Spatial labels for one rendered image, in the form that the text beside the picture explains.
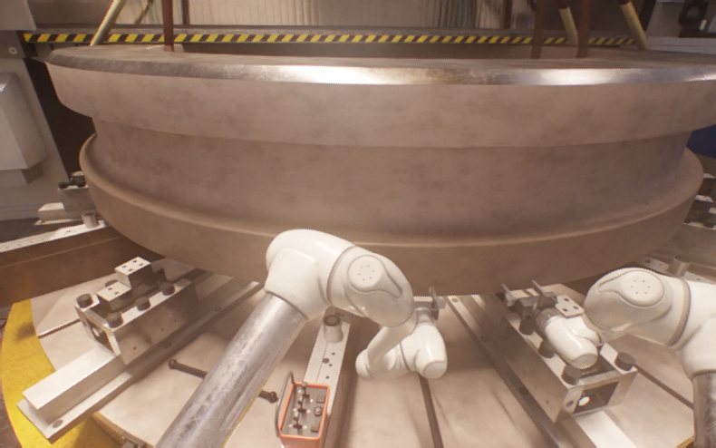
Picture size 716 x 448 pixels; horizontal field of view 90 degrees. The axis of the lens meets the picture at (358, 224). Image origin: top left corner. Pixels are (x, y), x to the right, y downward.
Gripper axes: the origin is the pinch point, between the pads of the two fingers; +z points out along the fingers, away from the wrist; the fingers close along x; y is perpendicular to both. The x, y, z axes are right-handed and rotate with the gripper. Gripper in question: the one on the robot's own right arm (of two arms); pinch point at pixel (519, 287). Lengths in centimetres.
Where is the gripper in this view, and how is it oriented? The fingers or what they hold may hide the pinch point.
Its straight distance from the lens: 161.1
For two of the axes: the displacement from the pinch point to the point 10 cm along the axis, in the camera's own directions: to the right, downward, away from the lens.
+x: 9.8, -0.7, 1.6
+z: -1.7, -4.6, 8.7
